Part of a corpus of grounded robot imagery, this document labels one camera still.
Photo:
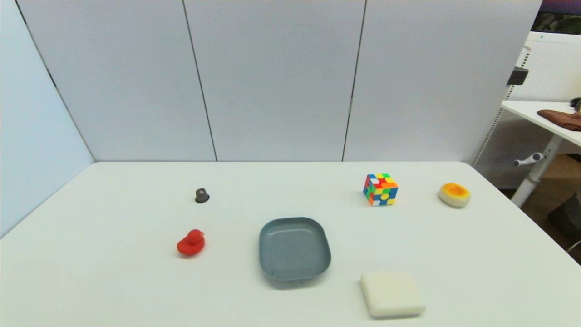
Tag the small black desk item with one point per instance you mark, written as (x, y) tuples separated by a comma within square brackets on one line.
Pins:
[(576, 104)]

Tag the dark floor bin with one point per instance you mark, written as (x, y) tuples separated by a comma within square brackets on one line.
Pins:
[(567, 218)]

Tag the white square foam block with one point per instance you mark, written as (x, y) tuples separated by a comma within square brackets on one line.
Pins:
[(392, 294)]

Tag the yellow egg tart toy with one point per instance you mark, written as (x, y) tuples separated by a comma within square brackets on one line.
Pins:
[(454, 194)]

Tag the red rubber duck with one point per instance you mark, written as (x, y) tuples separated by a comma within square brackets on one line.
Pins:
[(190, 245)]

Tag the grey square plate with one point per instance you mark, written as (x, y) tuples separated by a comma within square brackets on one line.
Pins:
[(294, 250)]

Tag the brown cloth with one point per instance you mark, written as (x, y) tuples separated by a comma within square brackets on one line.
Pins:
[(563, 120)]

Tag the multicoloured puzzle cube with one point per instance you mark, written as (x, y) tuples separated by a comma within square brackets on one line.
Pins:
[(380, 190)]

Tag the white side desk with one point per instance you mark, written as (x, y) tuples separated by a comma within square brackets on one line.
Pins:
[(544, 119)]

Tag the white pegboard panel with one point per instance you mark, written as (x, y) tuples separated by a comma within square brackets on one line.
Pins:
[(551, 63)]

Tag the black clamp bracket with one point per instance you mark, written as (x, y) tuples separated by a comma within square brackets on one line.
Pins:
[(517, 76)]

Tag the small dark grey knob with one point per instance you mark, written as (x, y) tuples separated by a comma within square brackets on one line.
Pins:
[(202, 195)]

